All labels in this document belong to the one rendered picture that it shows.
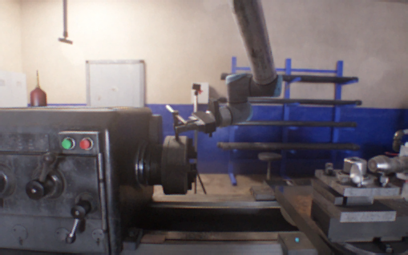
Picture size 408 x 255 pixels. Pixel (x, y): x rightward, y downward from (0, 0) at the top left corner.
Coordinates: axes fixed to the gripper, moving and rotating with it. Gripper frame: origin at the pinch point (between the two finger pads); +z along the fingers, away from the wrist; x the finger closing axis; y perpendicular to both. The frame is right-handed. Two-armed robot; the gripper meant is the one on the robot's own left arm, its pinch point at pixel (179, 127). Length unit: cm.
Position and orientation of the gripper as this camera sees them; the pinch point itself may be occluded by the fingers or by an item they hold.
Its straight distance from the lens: 83.0
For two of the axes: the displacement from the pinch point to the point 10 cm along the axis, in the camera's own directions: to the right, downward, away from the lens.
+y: 0.3, 8.9, 4.5
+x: -4.5, -3.9, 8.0
